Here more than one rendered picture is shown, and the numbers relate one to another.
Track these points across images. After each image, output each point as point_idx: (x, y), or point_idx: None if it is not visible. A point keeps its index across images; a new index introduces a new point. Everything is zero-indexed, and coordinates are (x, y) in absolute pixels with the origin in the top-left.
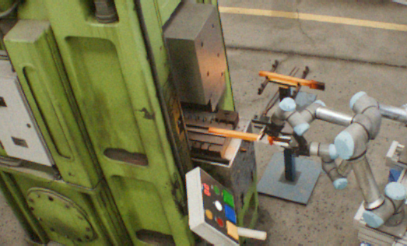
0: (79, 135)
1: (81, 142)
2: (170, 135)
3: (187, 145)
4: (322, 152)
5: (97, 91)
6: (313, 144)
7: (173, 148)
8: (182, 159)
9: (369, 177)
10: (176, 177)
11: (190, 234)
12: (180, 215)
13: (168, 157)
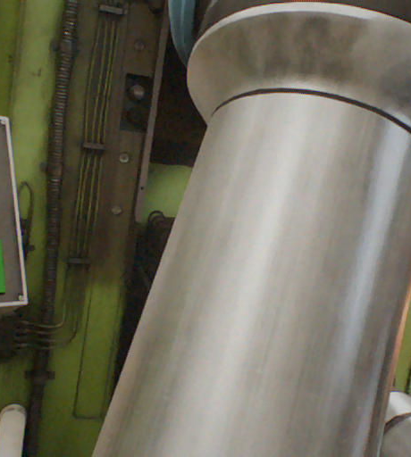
0: (12, 44)
1: (6, 62)
2: (60, 47)
3: (136, 196)
4: (399, 446)
5: None
6: (397, 395)
7: (54, 100)
8: (87, 202)
9: (207, 405)
10: (28, 209)
11: None
12: None
13: (27, 110)
